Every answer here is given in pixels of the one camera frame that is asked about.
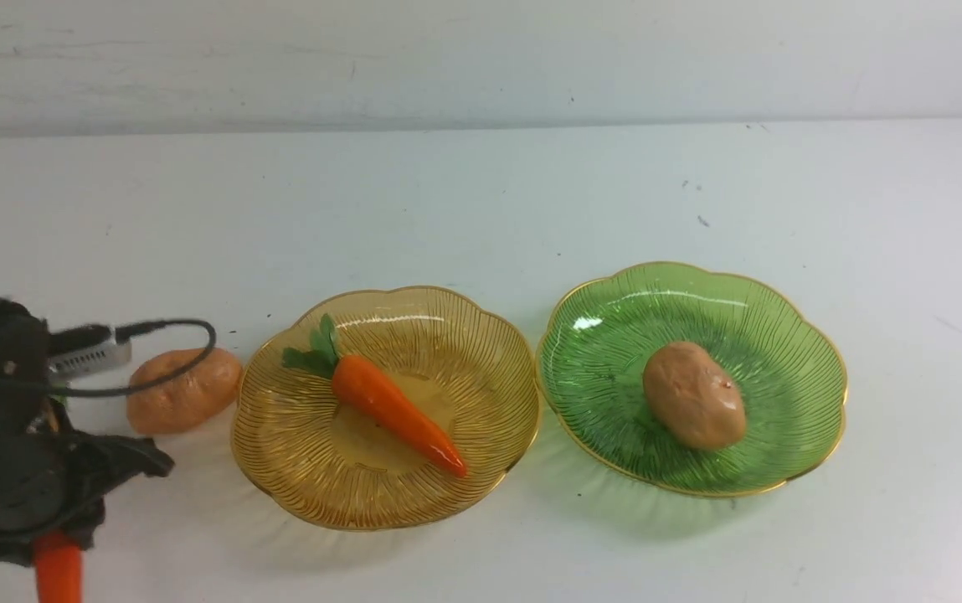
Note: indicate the toy potato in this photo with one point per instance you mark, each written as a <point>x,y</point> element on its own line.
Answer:
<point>186,402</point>
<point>694,397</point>

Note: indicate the amber ribbed plastic plate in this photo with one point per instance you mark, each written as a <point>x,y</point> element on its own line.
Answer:
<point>467,369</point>

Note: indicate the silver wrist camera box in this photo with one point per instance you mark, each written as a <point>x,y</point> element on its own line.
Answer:
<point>105,357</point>

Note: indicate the toy carrot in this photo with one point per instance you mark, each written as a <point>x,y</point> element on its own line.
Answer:
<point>359,382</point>
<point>58,564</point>

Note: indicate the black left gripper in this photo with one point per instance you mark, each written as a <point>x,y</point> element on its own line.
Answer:
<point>53,476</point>

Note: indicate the green ribbed plastic plate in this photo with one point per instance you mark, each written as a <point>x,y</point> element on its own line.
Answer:
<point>793,380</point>

